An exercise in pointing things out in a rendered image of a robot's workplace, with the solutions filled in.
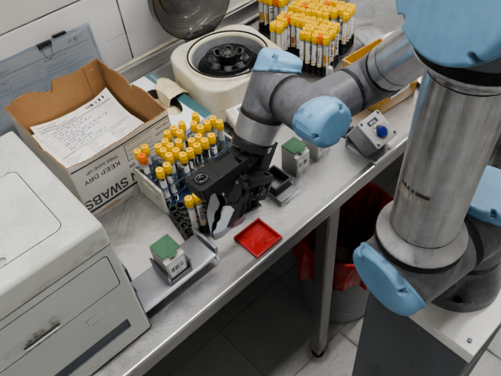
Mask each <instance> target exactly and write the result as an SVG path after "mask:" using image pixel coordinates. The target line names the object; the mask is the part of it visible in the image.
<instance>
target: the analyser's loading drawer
mask: <svg viewBox="0 0 501 376"><path fill-rule="evenodd" d="M192 231H193V234H194V235H193V236H191V237H190V238H188V239H187V240H186V241H185V242H183V243H182V244H181V245H180V247H181V249H182V250H183V251H184V253H185V256H186V260H187V263H188V266H189V268H188V269H187V270H185V271H184V272H183V273H181V274H180V275H179V276H177V277H176V278H175V279H174V280H173V281H171V278H170V276H169V275H168V274H167V273H166V272H165V271H164V270H163V269H162V268H161V267H160V266H159V265H158V264H157V263H156V262H155V261H154V260H153V259H152V258H149V260H150V261H151V264H152V267H150V268H149V269H147V270H146V271H145V272H143V273H142V274H141V275H140V276H138V277H137V278H135V279H134V280H133V281H131V284H132V285H133V286H134V287H135V288H136V291H137V295H138V297H139V300H140V301H141V304H142V306H143V308H144V310H145V312H148V311H149V310H150V309H151V308H152V307H153V306H155V305H156V304H157V303H159V302H160V301H162V300H163V299H164V298H165V297H166V296H167V295H169V294H170V293H171V292H173V291H174V290H175V289H176V288H178V287H179V286H180V285H181V284H182V283H184V282H185V281H187V280H188V279H189V278H190V277H191V276H193V275H194V274H195V273H196V272H198V271H199V270H200V269H202V268H203V267H204V266H205V265H206V264H208V263H209V262H210V261H211V260H213V259H214V258H215V259H216V260H217V261H218V260H219V255H218V249H217V246H216V245H214V244H213V243H212V242H211V241H210V240H209V239H207V238H206V237H205V236H204V235H203V234H202V233H201V232H200V231H199V230H198V229H197V228H196V227H193V229H192Z"/></svg>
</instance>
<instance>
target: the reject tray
mask: <svg viewBox="0 0 501 376"><path fill-rule="evenodd" d="M233 238H234V240H235V241H237V243H239V244H240V245H241V246H242V247H243V248H245V249H246V250H247V251H248V252H250V253H251V254H252V255H253V256H254V257H255V258H256V259H259V258H260V257H261V256H262V255H263V254H264V253H265V252H267V251H268V250H269V249H270V248H272V247H273V246H274V245H275V244H277V243H278V242H279V241H280V240H281V239H282V238H283V237H282V236H281V235H280V234H279V233H277V232H276V231H275V230H274V229H273V228H271V227H270V226H269V225H267V224H266V223H265V222H263V221H262V220H261V219H260V218H259V217H258V218H257V219H256V220H254V221H253V222H251V223H250V224H249V225H248V226H247V227H246V228H244V229H243V230H242V231H240V232H239V233H238V234H237V235H235V236H234V237H233Z"/></svg>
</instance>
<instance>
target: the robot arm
mask: <svg viewBox="0 0 501 376"><path fill-rule="evenodd" d="M395 1H396V8H397V14H399V15H400V14H402V15H403V17H404V19H405V22H404V23H403V24H402V25H401V26H400V27H399V28H398V29H396V30H395V31H394V32H392V33H391V34H390V35H388V36H387V37H386V38H385V39H384V40H383V41H382V42H380V43H379V44H378V45H376V46H375V47H374V48H372V49H371V50H370V51H369V52H368V53H367V54H365V55H364V56H363V57H361V58H360V59H358V60H357V61H355V62H353V63H351V64H349V65H347V66H345V67H343V68H341V69H339V70H338V71H336V72H334V73H332V74H330V75H328V76H326V77H324V78H322V79H320V80H318V81H316V82H314V83H310V82H308V81H307V80H305V79H304V78H302V77H300V75H301V73H302V72H301V69H302V67H303V62H302V60H301V59H300V58H299V57H297V56H296V55H294V54H291V53H289V52H287V51H283V50H281V49H278V48H271V47H267V48H263V49H262V50H260V52H259V54H258V57H257V59H256V62H255V64H254V67H253V68H252V70H251V71H252V73H251V76H250V80H249V82H248V86H247V89H246V92H245V96H244V98H243V101H242V106H241V108H240V111H239V115H238V118H237V120H236V124H235V127H234V132H233V136H232V142H233V144H234V145H232V146H231V147H229V148H228V149H227V150H226V151H224V152H222V153H221V154H220V155H219V156H217V157H215V158H214V159H212V160H211V161H210V162H208V163H207V164H205V165H204V166H202V167H201V168H200V169H198V170H197V171H195V172H193V173H192V174H191V175H190V176H188V177H187V178H186V182H187V186H188V188H189V190H190V191H191V192H192V193H193V194H195V195H196V196H197V197H198V198H199V199H200V200H206V209H207V219H208V223H209V230H210V234H211V237H212V238H213V239H214V240H217V239H220V238H222V237H223V236H225V235H226V234H227V233H228V232H229V231H230V230H231V229H233V228H235V227H236V226H238V225H240V224H241V223H243V221H244V220H245V217H246V215H245V214H244V213H245V211H246V209H247V202H246V201H252V200H254V199H255V198H256V196H257V194H259V195H258V197H257V201H261V200H265V199H266V196H267V194H268V191H269V188H270V186H271V183H272V181H273V178H274V175H272V174H271V173H270V172H268V169H269V166H270V164H271V161H272V158H273V156H274V152H275V150H276V148H277V144H278V142H276V139H277V136H278V133H279V131H280V128H281V125H282V123H283V124H284V125H286V126H287V127H289V128H290V129H292V130H293V131H294V132H295V133H296V134H297V135H298V136H299V137H300V138H301V139H303V140H307V141H308V142H310V143H311V144H313V145H314V146H316V147H319V148H329V147H331V146H333V145H335V144H336V143H338V142H339V140H340V138H341V137H342V136H344V135H345V134H346V133H347V131H348V129H349V127H350V123H351V117H353V116H355V115H356V114H358V113H361V112H362V111H363V110H365V109H367V108H369V107H371V106H373V105H375V104H376V103H378V102H380V101H382V100H384V99H385V98H389V97H391V96H393V95H395V94H397V93H398V92H399V91H400V90H401V89H402V88H404V87H405V86H406V85H408V84H410V83H411V82H413V81H415V80H417V79H418V78H420V77H421V76H422V78H421V83H420V88H419V92H418V95H417V101H416V105H415V111H414V114H413V117H412V123H411V127H410V131H409V136H408V140H407V143H406V150H405V153H404V156H403V162H402V166H401V170H400V176H399V179H398V182H397V188H396V192H395V196H394V200H393V201H391V202H389V203H388V204H386V205H385V206H384V208H383V209H382V210H381V212H380V213H379V215H378V218H377V221H376V227H375V231H374V235H373V236H372V237H371V238H370V239H369V240H368V241H366V242H361V243H360V246H359V247H358V248H356V249H355V251H354V252H353V262H354V265H355V267H356V271H357V272H358V274H359V276H360V278H361V279H362V281H363V282H364V284H365V285H366V287H367V288H368V289H369V290H370V291H371V293H372V294H373V295H374V296H375V297H376V298H377V299H378V300H379V301H380V302H381V303H382V304H383V305H384V306H386V307H387V308H388V309H389V310H391V311H392V312H394V313H396V314H398V315H401V316H411V315H413V314H415V313H416V312H417V311H419V310H421V309H425V308H426V306H427V304H428V303H430V302H431V303H432V304H434V305H436V306H438V307H440V308H443V309H445V310H449V311H453V312H459V313H469V312H474V311H477V310H481V309H483V308H485V307H487V306H488V305H489V304H491V303H492V302H493V301H494V300H495V298H496V297H497V295H498V293H499V291H500V290H501V170H500V169H498V168H495V167H493V166H488V165H487V164H488V161H489V159H490V156H491V153H492V151H493V150H494V146H495V144H496V142H497V139H498V137H499V135H500V132H501V0H395ZM236 146H237V147H236ZM265 175H268V176H265ZM268 183H269V184H268ZM265 184H268V187H267V190H266V192H265V194H263V195H261V193H262V190H263V187H264V186H265ZM260 186H261V187H260Z"/></svg>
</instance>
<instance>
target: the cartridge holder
mask: <svg viewBox="0 0 501 376"><path fill-rule="evenodd" d="M268 172H270V173H271V174H272V175H274V178H273V181H272V183H271V186H270V188H269V191H268V194H267V196H269V197H270V198H272V199H273V200H274V201H276V202H277V203H278V204H279V205H281V206H282V205H283V204H285V203H286V202H287V201H288V200H289V199H290V198H292V197H293V196H294V195H296V194H297V193H298V192H299V187H297V186H295V185H294V184H293V183H292V177H291V176H290V175H288V174H287V173H285V172H284V171H283V170H281V169H279V168H278V167H277V166H275V165H273V166H271V167H269V169H268ZM268 184H269V183H268ZM268 184H265V186H264V187H263V190H262V191H263V192H264V193H265V192H266V190H267V187H268Z"/></svg>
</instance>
